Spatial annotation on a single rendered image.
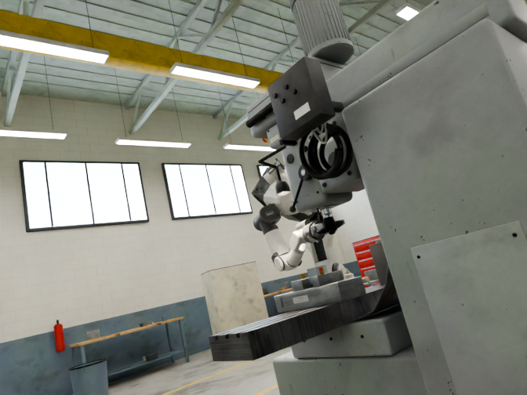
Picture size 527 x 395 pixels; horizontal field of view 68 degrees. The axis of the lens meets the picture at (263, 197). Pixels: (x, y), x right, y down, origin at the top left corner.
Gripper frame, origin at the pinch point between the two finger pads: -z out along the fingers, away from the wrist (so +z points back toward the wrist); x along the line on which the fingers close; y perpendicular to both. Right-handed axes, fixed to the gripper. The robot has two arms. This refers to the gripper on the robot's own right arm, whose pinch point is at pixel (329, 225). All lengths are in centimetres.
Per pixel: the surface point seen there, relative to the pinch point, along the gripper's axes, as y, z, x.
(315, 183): -16.9, -9.4, -7.7
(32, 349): 27, 722, -198
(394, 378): 58, -26, -10
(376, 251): 15.0, 5.0, 24.1
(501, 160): 3, -81, -2
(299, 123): -30, -39, -28
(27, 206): -242, 721, -182
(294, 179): -22.7, 1.2, -10.6
